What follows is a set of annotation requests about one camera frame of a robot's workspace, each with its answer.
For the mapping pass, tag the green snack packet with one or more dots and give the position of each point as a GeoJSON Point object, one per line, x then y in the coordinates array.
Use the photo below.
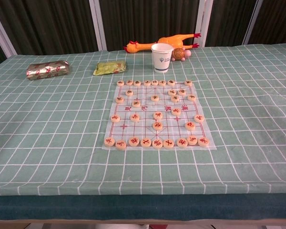
{"type": "Point", "coordinates": [109, 68]}

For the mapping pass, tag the dark teal undercloth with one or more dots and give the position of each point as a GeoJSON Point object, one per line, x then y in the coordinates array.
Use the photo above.
{"type": "Point", "coordinates": [133, 207]}

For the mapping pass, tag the green white grid tablecloth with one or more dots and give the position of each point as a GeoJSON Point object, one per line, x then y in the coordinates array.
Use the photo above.
{"type": "Point", "coordinates": [50, 119]}

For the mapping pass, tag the pink turtle toy brown shell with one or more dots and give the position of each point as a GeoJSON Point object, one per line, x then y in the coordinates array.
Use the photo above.
{"type": "Point", "coordinates": [178, 53]}

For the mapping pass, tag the white paper cup blue logo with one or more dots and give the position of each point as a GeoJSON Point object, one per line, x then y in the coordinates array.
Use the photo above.
{"type": "Point", "coordinates": [160, 59]}

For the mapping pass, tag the white frame post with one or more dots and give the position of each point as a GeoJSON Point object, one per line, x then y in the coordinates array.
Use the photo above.
{"type": "Point", "coordinates": [203, 23]}
{"type": "Point", "coordinates": [252, 23]}
{"type": "Point", "coordinates": [2, 33]}
{"type": "Point", "coordinates": [97, 23]}

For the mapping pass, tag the yellow rubber chicken toy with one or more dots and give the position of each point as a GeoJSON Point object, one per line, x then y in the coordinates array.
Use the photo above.
{"type": "Point", "coordinates": [168, 41]}

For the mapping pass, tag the gold foil red print packet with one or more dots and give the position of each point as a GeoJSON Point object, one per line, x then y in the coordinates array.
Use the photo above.
{"type": "Point", "coordinates": [47, 70]}

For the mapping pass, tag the wooden xiangqi piece dark character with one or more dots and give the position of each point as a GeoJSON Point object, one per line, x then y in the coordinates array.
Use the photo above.
{"type": "Point", "coordinates": [162, 83]}
{"type": "Point", "coordinates": [191, 97]}
{"type": "Point", "coordinates": [137, 83]}
{"type": "Point", "coordinates": [120, 83]}
{"type": "Point", "coordinates": [129, 82]}
{"type": "Point", "coordinates": [129, 92]}
{"type": "Point", "coordinates": [181, 92]}
{"type": "Point", "coordinates": [119, 99]}
{"type": "Point", "coordinates": [174, 98]}
{"type": "Point", "coordinates": [188, 82]}
{"type": "Point", "coordinates": [154, 97]}
{"type": "Point", "coordinates": [172, 92]}
{"type": "Point", "coordinates": [171, 82]}
{"type": "Point", "coordinates": [135, 103]}
{"type": "Point", "coordinates": [154, 82]}
{"type": "Point", "coordinates": [146, 83]}

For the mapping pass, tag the translucent xiangqi board sheet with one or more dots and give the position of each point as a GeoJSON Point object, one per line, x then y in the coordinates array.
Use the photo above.
{"type": "Point", "coordinates": [145, 132]}

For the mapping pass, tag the wooden xiangqi piece red character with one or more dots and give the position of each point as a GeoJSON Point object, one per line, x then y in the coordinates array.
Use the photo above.
{"type": "Point", "coordinates": [158, 115]}
{"type": "Point", "coordinates": [157, 125]}
{"type": "Point", "coordinates": [182, 142]}
{"type": "Point", "coordinates": [157, 143]}
{"type": "Point", "coordinates": [199, 118]}
{"type": "Point", "coordinates": [168, 143]}
{"type": "Point", "coordinates": [134, 117]}
{"type": "Point", "coordinates": [190, 126]}
{"type": "Point", "coordinates": [203, 141]}
{"type": "Point", "coordinates": [109, 142]}
{"type": "Point", "coordinates": [134, 141]}
{"type": "Point", "coordinates": [176, 111]}
{"type": "Point", "coordinates": [146, 143]}
{"type": "Point", "coordinates": [120, 144]}
{"type": "Point", "coordinates": [115, 118]}
{"type": "Point", "coordinates": [192, 140]}

